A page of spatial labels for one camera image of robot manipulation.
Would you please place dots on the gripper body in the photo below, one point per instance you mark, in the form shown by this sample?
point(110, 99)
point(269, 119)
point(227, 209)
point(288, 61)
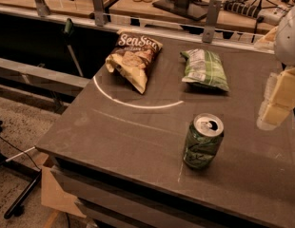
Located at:
point(288, 38)

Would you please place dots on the brown SeaSalt chip bag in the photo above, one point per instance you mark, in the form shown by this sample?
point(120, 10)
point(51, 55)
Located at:
point(132, 57)

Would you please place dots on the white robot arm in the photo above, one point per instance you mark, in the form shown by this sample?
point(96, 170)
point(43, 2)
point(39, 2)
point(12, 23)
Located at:
point(284, 40)

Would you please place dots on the green chip bag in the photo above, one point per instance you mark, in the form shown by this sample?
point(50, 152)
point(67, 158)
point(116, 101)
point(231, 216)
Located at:
point(204, 68)

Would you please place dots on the dented green soda can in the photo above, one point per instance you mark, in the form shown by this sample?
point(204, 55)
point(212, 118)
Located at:
point(204, 137)

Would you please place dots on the grey power strip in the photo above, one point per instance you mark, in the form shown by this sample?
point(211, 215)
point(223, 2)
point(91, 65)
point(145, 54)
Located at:
point(269, 16)

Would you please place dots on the black monitor stand base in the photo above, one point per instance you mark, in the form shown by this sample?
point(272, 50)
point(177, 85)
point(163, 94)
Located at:
point(191, 9)

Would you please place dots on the light wooden board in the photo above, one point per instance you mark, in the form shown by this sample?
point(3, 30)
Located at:
point(53, 196)

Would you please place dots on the black stand leg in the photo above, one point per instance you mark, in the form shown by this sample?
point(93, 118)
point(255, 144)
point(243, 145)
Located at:
point(17, 208)

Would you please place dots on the metal bracket right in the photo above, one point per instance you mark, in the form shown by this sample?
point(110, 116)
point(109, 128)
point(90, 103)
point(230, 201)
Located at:
point(213, 10)

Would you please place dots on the metal bracket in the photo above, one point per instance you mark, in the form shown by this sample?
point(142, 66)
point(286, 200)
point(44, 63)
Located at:
point(99, 13)
point(213, 10)
point(42, 8)

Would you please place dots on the metal bracket middle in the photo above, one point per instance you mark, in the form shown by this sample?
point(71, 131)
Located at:
point(99, 13)

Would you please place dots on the metal bracket left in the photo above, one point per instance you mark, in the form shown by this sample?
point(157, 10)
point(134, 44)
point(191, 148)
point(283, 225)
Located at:
point(42, 8)

